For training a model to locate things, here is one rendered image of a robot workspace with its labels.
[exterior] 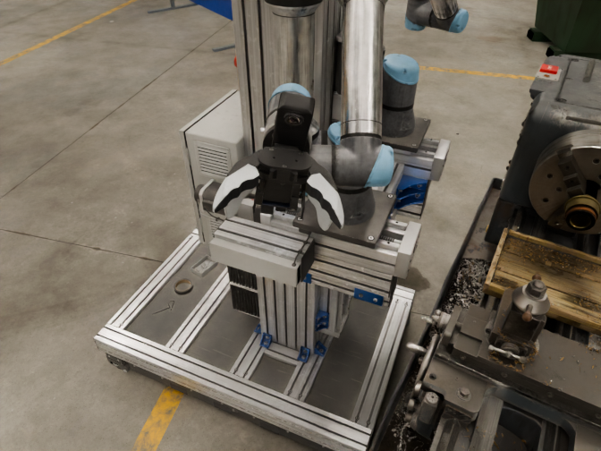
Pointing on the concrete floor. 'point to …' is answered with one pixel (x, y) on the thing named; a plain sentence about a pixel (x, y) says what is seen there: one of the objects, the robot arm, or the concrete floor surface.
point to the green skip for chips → (569, 27)
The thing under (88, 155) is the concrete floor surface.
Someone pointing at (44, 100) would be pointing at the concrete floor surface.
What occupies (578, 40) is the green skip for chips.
